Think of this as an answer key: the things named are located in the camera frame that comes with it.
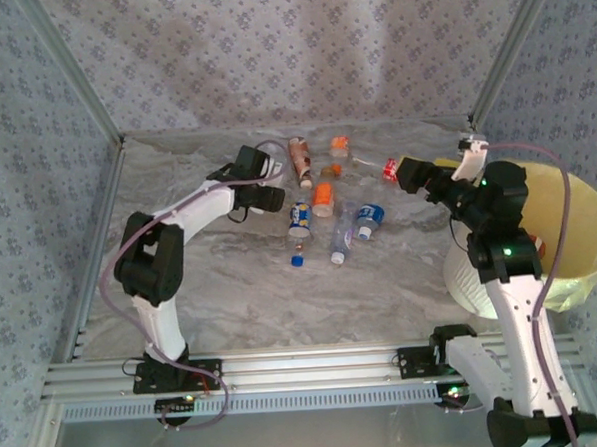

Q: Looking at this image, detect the blue pepsi plastic bottle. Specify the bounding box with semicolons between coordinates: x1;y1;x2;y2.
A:
285;198;316;269

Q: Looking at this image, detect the brown label plastic bottle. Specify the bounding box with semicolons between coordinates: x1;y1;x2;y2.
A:
286;136;314;191

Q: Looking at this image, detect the orange label clear bottle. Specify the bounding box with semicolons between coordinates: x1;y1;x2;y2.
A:
309;179;338;219

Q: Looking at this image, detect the blue label water bottle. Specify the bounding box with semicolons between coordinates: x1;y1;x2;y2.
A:
353;202;386;242

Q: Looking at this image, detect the clear water bottle white cap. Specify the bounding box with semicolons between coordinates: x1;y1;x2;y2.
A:
325;199;362;266

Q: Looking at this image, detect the yellow plastic bin liner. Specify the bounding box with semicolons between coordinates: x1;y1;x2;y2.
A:
475;155;597;318

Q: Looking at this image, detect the white ribbed plastic bin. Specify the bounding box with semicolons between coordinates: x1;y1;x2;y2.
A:
438;155;597;322

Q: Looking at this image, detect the small orange label bottle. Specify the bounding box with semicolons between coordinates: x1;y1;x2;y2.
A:
328;135;352;159

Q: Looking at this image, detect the black circuit board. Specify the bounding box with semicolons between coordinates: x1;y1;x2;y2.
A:
435;379;478;411
153;394;198;428

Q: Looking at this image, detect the grey metal panel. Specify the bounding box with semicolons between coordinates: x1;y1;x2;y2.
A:
38;398;496;447

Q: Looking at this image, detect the thin black right gripper cable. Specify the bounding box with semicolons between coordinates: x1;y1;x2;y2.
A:
447;214;469;257

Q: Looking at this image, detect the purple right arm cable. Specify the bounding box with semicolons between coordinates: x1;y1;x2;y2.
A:
432;137;587;447

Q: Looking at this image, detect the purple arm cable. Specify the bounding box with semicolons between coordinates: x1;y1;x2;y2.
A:
432;137;587;447
91;139;298;435

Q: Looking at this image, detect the aluminium mounting rail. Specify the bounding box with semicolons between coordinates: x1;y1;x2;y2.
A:
38;332;588;404

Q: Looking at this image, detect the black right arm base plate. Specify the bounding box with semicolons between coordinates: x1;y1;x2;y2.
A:
395;343;468;381

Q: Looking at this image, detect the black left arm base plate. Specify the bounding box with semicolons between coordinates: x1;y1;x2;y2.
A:
130;356;224;396

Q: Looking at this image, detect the grey slotted cable duct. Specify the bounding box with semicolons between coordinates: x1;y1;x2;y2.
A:
60;379;472;425

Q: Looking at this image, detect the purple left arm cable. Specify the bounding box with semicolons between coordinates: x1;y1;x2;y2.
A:
91;139;298;435

